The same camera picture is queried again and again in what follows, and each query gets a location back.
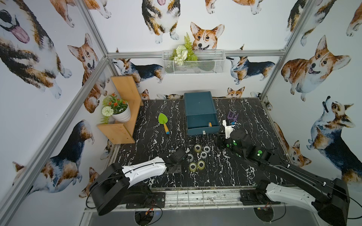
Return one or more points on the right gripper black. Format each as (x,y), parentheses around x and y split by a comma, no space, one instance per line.
(224,141)

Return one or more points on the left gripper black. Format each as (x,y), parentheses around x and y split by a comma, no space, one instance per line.
(181,155)

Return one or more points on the yellow tape roll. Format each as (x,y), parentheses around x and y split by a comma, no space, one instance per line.
(201,165)
(193,167)
(198,148)

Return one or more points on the yellow tape roll top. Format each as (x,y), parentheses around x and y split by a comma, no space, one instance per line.
(198,148)

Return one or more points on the teal drawer cabinet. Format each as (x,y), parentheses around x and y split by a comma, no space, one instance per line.
(199,111)

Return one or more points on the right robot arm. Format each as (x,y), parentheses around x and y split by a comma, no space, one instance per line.
(327,198)

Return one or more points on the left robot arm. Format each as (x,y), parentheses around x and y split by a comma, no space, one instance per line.
(118,184)

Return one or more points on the clear tape roll left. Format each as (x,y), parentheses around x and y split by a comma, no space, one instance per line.
(190,157)

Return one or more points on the clear tape roll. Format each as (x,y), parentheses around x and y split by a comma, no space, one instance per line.
(203,155)
(206,149)
(190,157)

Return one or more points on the clear tape roll upper right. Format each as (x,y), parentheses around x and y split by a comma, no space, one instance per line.
(206,149)

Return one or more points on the clear tape roll middle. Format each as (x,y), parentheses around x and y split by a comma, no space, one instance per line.
(203,155)

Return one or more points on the purple pink garden fork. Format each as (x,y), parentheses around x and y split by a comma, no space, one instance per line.
(232,117)

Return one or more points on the white flower pot plant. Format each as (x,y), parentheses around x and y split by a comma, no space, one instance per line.
(115,107)

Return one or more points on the wooden shelf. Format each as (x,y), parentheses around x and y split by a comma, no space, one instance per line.
(115,131)

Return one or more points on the green white artificial plant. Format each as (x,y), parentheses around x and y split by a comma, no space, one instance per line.
(184,53)

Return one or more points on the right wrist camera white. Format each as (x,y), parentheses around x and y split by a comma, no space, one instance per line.
(228,128)

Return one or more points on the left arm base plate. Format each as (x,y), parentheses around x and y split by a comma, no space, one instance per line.
(143,201)

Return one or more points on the green trowel yellow handle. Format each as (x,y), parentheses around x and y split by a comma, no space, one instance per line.
(162,119)

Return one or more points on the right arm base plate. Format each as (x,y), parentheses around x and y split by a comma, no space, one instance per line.
(255,197)

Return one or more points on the white wire basket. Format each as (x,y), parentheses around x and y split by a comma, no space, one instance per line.
(208,62)

